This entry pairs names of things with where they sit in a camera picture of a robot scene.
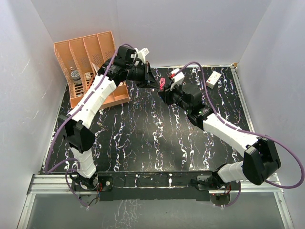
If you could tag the small white beige box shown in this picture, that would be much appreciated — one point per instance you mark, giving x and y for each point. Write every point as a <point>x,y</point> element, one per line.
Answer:
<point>88,76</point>

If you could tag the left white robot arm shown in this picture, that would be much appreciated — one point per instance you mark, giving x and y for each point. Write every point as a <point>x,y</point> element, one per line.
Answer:
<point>76,125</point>

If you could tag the grey round canister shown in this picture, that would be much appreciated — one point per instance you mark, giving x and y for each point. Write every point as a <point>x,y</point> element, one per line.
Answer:
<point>75,76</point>

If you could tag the orange perforated file organizer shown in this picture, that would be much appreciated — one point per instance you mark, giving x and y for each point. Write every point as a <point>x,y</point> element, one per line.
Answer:
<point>79,53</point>

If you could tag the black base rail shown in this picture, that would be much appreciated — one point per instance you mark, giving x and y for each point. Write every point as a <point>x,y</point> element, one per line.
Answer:
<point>155,186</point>

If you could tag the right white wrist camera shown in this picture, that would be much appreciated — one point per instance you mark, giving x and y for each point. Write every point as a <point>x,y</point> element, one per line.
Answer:
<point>176,78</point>

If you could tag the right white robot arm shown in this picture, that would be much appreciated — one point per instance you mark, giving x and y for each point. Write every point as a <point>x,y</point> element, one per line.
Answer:
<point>260,157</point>

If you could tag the white packaged card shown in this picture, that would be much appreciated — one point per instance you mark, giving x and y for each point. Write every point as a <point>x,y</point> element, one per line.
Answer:
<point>96,68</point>

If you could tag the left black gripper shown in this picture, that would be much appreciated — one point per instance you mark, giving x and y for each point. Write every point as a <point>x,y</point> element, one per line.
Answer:
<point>149,79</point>

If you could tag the white red small box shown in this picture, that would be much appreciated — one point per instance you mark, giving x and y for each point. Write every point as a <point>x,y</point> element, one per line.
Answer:
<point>213,79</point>

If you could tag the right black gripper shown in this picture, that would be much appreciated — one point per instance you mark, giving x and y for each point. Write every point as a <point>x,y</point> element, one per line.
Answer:
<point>167,94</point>

